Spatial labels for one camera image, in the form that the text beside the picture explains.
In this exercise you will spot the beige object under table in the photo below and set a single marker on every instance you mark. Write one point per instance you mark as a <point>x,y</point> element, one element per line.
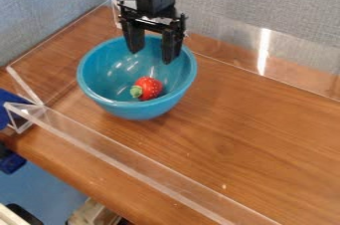
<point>93,214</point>

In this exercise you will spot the blue clamp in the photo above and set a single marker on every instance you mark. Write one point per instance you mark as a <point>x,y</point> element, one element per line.
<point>11,161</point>

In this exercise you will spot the white and black object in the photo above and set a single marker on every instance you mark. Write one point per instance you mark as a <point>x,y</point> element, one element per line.
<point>15,215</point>

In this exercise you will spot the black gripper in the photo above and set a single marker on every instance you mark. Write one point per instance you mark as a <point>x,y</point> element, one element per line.
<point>153,15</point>

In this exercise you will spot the clear acrylic barrier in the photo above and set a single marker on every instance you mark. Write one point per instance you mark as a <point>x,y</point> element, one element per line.
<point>244,154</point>

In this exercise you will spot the red strawberry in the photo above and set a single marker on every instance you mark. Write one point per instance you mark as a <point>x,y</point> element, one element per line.
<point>147,88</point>

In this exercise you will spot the blue bowl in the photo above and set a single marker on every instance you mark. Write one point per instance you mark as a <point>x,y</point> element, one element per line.
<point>109,70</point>

